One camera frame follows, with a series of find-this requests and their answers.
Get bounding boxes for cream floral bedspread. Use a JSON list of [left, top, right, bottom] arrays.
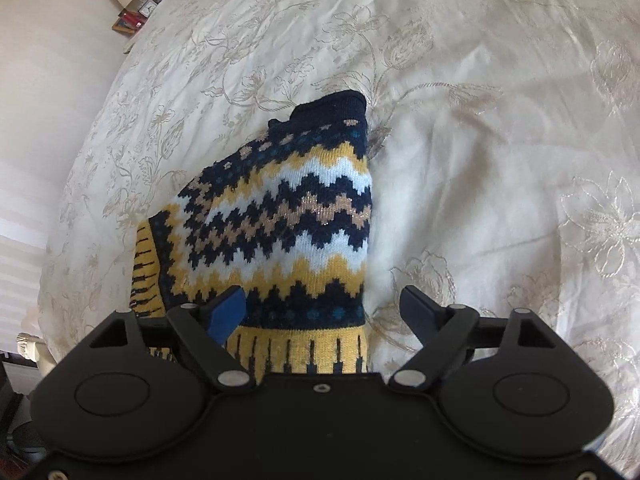
[[39, 0, 639, 477]]

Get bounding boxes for navy yellow patterned knit sweater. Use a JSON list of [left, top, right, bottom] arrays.
[[130, 90, 372, 378]]

